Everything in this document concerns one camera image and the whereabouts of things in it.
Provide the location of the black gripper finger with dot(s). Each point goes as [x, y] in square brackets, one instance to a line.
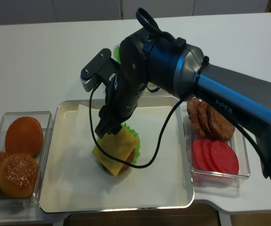
[115, 130]
[104, 127]

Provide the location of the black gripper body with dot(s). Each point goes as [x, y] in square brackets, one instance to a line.
[126, 81]

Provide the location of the yellow cheese slice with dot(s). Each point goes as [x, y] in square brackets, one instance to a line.
[113, 166]

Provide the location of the black blue robot arm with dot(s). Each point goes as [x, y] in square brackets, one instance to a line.
[181, 70]

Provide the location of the green lettuce on burger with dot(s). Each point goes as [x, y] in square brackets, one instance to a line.
[122, 144]

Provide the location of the green lettuce leaf in box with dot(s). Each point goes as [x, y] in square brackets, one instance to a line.
[116, 53]

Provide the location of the clear lettuce and cheese box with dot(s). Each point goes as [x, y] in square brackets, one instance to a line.
[151, 89]

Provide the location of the brown patty on burger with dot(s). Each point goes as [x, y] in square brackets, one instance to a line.
[124, 167]

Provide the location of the white metal serving tray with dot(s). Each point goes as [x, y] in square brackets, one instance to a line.
[53, 200]

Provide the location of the white paper sheet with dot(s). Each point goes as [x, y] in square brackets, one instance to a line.
[159, 143]

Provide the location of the left brown patty in box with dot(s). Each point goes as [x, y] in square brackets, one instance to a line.
[192, 106]

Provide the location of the brown patty in box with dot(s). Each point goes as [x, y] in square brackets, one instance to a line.
[203, 120]
[192, 106]
[219, 126]

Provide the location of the middle brown patty in box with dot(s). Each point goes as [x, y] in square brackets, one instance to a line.
[203, 120]

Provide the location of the plain orange bun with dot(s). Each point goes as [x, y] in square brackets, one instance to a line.
[24, 135]

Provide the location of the left red tomato slice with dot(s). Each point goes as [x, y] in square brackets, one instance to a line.
[198, 157]

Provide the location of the red tomato slice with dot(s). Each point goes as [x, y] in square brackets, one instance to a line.
[198, 157]
[206, 155]
[224, 158]

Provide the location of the middle red tomato slice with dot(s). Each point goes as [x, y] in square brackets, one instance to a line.
[206, 155]

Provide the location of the clear bun box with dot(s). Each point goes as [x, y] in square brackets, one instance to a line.
[46, 122]

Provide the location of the right sesame bun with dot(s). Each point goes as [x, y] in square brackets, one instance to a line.
[18, 174]

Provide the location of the right brown patty in box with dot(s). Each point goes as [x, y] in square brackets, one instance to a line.
[219, 126]

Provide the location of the clear patty and tomato box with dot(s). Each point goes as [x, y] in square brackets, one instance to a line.
[204, 178]

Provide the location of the right red tomato slice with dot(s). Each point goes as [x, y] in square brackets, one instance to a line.
[224, 158]

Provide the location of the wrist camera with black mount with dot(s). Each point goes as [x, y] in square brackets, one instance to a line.
[99, 70]

